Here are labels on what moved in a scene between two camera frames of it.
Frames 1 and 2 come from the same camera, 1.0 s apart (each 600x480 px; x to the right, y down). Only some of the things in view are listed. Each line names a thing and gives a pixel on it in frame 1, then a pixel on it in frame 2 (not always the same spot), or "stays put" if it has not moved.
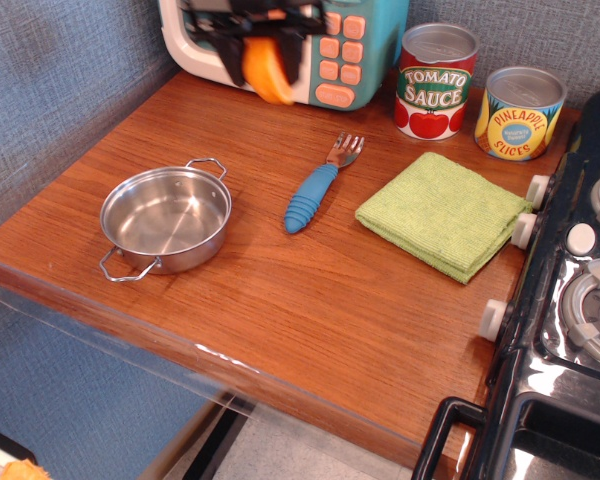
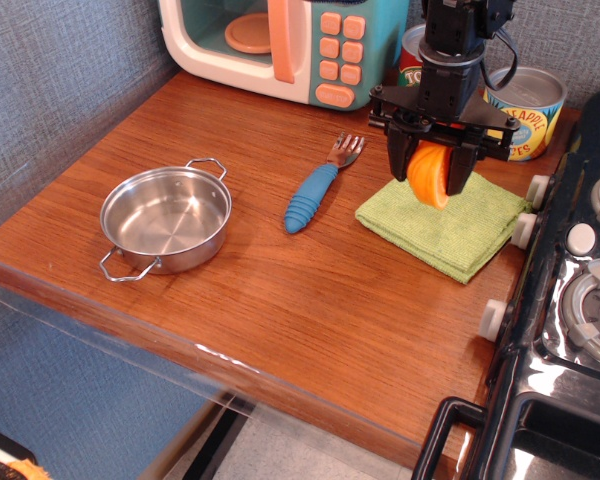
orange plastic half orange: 264,69 -> 428,169
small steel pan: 173,217 stays put
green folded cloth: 445,214 stays put
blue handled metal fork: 316,190 stays put
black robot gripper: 223,19 -> 445,105
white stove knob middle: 523,229 stays put
